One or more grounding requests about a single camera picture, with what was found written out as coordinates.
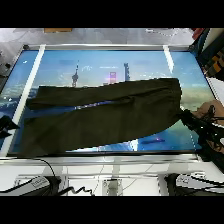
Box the black cable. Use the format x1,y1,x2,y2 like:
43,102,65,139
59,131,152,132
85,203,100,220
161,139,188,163
57,185,96,197
19,157,57,183

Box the dark green pants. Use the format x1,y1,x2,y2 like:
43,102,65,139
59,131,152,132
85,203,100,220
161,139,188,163
18,77,185,158

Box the heap of clothes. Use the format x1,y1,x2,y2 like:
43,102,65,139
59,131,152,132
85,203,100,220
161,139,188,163
191,28,224,82

